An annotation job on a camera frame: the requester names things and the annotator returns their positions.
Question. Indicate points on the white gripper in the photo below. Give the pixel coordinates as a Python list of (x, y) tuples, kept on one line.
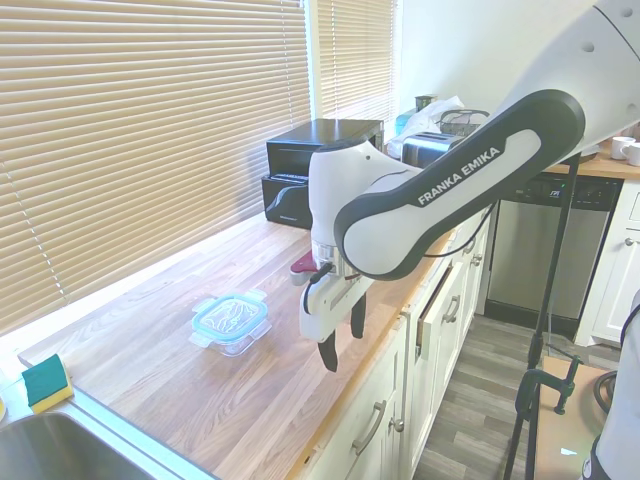
[(325, 307)]

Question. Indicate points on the clear lid with blue rim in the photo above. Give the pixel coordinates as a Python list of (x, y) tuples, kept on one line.
[(231, 312)]

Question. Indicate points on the white Franka Emika robot arm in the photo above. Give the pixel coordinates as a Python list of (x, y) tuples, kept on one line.
[(450, 190)]

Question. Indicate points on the clear glass food container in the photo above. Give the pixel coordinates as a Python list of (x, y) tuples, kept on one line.
[(235, 346)]

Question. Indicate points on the maroon red utensil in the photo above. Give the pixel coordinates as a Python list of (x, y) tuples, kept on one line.
[(302, 267)]

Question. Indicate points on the white base cabinet run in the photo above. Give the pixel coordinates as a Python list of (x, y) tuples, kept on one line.
[(440, 360)]

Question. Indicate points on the black box appliance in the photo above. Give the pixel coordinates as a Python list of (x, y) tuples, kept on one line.
[(285, 200)]

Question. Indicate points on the large green C clamp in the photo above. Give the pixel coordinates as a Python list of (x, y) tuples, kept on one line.
[(531, 380)]

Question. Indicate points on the black toaster oven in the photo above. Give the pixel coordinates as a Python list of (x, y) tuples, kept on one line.
[(300, 150)]

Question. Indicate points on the stainless steel dishwasher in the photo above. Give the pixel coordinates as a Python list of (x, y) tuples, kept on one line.
[(530, 260)]

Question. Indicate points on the silver toaster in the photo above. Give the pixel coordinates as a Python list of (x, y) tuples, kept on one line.
[(425, 147)]

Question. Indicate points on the thin black light stand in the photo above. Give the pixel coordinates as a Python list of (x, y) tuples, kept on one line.
[(547, 300)]

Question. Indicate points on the green bar clamp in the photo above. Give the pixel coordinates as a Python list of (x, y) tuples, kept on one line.
[(567, 380)]

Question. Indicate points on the wooden platform board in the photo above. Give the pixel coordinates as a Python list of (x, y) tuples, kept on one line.
[(575, 435)]

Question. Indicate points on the white cabinet beside dishwasher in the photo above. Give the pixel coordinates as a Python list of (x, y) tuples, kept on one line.
[(617, 280)]

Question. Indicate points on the narrow beige window blind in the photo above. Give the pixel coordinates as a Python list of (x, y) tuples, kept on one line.
[(355, 55)]

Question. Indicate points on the wide beige window blind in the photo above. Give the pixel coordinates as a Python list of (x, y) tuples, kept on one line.
[(140, 140)]

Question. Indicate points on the yellow green sponge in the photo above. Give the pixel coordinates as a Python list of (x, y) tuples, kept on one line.
[(47, 385)]

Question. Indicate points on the stainless steel double sink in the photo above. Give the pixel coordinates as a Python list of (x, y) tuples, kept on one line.
[(60, 450)]

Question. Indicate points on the white mug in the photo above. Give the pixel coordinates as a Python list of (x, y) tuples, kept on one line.
[(635, 156), (621, 147)]

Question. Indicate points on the yellow disinfecting wipes canister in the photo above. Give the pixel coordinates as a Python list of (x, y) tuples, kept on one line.
[(2, 407)]

